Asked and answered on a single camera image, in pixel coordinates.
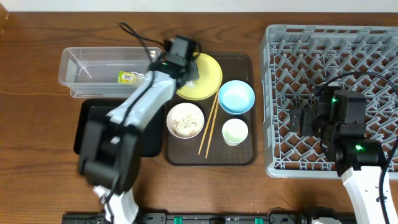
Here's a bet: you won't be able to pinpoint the yellow plate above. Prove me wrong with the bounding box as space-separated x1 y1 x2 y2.
177 53 223 101

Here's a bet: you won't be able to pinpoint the grey dishwasher rack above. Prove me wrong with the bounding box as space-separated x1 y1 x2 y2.
259 25 397 180

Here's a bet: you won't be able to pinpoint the white cup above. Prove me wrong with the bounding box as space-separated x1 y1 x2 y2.
221 118 249 146

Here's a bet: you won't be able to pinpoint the wooden chopstick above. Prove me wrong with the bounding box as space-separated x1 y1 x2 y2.
198 90 219 155
205 93 219 159

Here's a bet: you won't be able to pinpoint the white tissue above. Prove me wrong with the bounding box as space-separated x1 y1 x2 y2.
185 80 196 88

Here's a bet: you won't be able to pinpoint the dark brown serving tray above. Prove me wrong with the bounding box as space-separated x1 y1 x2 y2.
162 53 257 166

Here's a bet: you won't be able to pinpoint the light blue bowl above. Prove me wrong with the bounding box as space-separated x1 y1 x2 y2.
218 80 255 115

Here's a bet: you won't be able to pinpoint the green snack wrapper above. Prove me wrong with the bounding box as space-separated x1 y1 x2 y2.
117 70 146 85

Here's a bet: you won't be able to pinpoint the clear plastic waste bin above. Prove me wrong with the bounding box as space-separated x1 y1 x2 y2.
58 47 162 98

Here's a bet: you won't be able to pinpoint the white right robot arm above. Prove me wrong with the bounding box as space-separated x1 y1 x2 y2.
289 86 397 223

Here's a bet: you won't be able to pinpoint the left wooden chopstick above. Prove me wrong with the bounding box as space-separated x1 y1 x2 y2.
198 90 219 155

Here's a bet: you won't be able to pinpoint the right wooden chopstick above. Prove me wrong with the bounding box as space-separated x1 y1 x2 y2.
205 93 219 159

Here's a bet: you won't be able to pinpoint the black waste tray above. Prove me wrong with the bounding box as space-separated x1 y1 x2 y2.
73 98 165 157

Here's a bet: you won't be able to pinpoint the rice and nut leftovers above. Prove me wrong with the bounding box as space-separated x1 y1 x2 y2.
172 114 201 138

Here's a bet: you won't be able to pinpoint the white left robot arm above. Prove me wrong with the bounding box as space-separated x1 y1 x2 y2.
78 53 201 223

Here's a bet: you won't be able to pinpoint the white bowl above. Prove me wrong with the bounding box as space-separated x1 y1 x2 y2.
166 103 205 139

